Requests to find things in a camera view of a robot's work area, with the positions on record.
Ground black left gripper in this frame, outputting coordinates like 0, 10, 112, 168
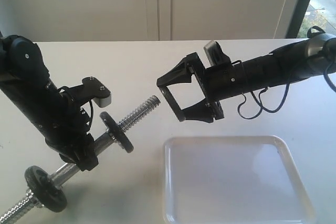
45, 89, 99, 171

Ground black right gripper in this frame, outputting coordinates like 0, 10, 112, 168
156, 53, 247, 123

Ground black weight plate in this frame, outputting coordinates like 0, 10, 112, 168
100, 111, 134, 153
24, 166, 67, 212
159, 87, 186, 122

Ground chrome threaded dumbbell bar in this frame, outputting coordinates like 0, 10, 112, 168
1, 95, 160, 223

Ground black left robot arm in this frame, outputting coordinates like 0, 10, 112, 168
1, 35, 98, 170

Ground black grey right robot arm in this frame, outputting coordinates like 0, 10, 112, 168
156, 26, 335, 123

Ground chrome spinlock collar nut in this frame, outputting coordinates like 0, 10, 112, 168
26, 190, 45, 208

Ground white plastic tray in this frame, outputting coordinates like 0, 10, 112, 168
163, 135, 317, 223

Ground white cabinet doors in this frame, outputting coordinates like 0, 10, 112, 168
1, 0, 298, 41

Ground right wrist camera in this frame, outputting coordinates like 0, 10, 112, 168
203, 40, 232, 66

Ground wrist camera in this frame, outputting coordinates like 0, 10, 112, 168
59, 77, 112, 108
203, 40, 232, 66

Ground black left camera cable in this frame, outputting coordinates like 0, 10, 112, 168
83, 99, 95, 133

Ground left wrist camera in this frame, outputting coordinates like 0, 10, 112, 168
59, 77, 112, 108

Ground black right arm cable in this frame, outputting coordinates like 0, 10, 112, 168
237, 77, 292, 120

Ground dark window frame post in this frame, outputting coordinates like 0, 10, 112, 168
285, 0, 310, 39

